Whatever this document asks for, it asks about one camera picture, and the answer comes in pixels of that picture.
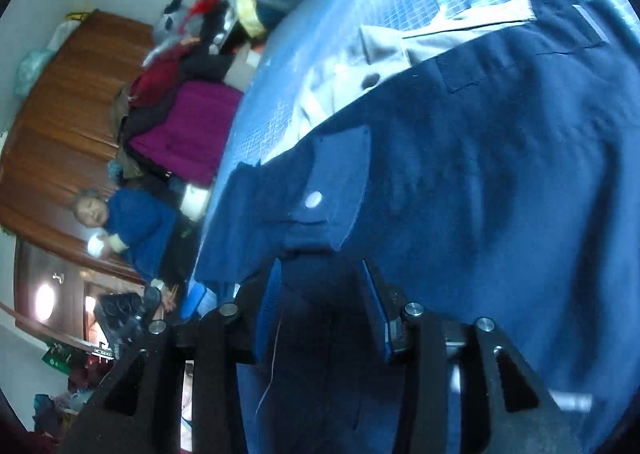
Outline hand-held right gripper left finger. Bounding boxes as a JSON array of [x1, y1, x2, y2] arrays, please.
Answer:
[[59, 256, 286, 454]]

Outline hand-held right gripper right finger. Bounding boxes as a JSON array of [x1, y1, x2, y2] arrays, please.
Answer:
[[360, 258, 586, 454]]

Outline navy blue pants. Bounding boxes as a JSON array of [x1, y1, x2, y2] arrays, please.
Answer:
[[194, 0, 638, 454]]

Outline pile of dark clothes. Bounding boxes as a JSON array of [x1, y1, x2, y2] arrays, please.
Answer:
[[107, 0, 261, 185]]

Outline magenta padded garment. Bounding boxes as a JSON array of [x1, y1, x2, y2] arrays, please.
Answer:
[[127, 81, 246, 185]]

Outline white cardboard box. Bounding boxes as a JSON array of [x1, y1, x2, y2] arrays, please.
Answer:
[[222, 44, 263, 90]]

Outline wooden wardrobe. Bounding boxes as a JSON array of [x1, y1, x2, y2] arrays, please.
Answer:
[[0, 9, 166, 285]]

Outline yellow cloth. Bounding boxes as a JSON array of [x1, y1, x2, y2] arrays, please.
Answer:
[[235, 0, 268, 37]]

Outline grey plush toy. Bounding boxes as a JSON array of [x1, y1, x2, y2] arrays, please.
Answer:
[[152, 0, 193, 42]]

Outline pale green plastic bag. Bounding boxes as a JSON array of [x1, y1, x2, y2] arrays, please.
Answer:
[[12, 49, 58, 97]]

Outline white plastic bag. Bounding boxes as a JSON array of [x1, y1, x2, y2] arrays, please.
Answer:
[[47, 19, 83, 52]]

